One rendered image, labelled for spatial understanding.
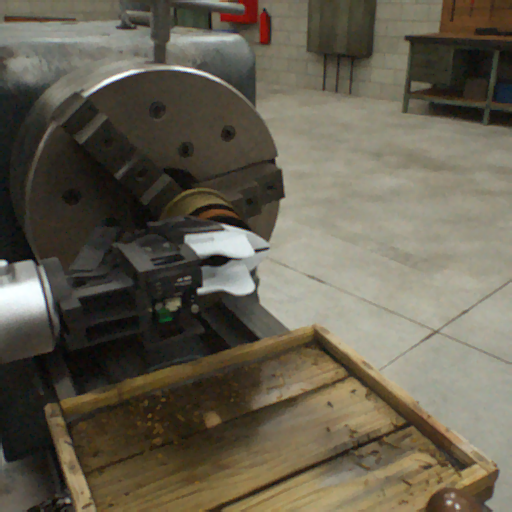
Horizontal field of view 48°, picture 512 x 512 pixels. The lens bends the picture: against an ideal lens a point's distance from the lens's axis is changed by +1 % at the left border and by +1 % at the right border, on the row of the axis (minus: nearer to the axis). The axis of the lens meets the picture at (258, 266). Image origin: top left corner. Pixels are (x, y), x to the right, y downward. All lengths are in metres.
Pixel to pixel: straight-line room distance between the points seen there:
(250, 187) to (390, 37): 7.75
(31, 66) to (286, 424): 0.52
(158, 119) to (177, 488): 0.38
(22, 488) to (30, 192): 0.63
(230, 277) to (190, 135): 0.20
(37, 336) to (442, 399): 1.85
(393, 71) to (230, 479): 7.92
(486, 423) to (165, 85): 1.73
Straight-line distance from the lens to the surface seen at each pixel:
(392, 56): 8.35
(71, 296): 0.46
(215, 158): 0.69
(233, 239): 0.53
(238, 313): 0.87
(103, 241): 0.55
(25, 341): 0.46
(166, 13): 0.68
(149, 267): 0.45
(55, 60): 0.79
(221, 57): 0.86
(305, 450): 0.61
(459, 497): 0.23
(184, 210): 0.57
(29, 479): 1.14
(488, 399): 2.24
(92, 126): 0.60
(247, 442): 0.62
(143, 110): 0.65
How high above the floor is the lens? 1.31
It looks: 26 degrees down
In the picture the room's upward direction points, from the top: straight up
